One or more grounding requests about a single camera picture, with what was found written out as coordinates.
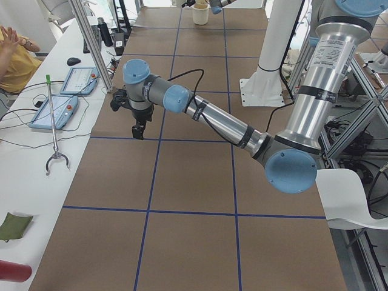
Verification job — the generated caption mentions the aluminium frame rack right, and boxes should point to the aluminium frame rack right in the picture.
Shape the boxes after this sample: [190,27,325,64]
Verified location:
[284,45,388,291]

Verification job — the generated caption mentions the blue teach pendant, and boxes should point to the blue teach pendant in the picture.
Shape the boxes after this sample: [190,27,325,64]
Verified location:
[60,67,100,96]
[28,95,78,130]

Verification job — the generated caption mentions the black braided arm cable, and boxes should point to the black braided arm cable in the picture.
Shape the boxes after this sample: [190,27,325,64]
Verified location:
[165,69,252,146]

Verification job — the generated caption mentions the white plastic chair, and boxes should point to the white plastic chair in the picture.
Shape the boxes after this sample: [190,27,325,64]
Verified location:
[316,169,387,247]

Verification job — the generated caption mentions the brown paper table mat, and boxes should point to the brown paper table mat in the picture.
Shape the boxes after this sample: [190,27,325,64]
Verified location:
[30,8,346,290]

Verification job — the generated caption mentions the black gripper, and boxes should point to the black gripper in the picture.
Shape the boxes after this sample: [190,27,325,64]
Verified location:
[131,104,153,140]

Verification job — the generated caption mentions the person in yellow shirt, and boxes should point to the person in yellow shirt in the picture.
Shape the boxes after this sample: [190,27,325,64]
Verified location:
[1,32,42,93]

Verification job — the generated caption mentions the black computer mouse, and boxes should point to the black computer mouse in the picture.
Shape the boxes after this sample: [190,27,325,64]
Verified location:
[67,57,81,67]

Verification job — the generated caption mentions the person right hand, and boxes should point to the person right hand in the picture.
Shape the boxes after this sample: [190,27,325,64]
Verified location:
[1,26,14,56]

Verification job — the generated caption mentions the red cylinder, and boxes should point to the red cylinder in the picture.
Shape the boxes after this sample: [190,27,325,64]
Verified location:
[0,260,32,283]

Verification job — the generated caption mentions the green cloth pouch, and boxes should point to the green cloth pouch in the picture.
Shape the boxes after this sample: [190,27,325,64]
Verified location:
[1,213,33,242]

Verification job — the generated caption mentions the blue teach pendant near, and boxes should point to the blue teach pendant near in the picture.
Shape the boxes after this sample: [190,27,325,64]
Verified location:
[28,95,78,130]

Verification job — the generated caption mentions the black water bottle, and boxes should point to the black water bottle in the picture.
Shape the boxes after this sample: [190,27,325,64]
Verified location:
[97,17,113,47]

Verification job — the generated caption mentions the blue teach pendant far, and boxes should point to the blue teach pendant far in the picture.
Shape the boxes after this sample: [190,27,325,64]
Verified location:
[60,67,100,96]

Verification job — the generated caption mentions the person left hand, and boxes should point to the person left hand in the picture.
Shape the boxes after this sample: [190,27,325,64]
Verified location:
[1,27,20,51]

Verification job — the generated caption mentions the grey reacher grabber tool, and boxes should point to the grey reacher grabber tool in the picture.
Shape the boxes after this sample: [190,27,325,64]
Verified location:
[45,75,70,176]

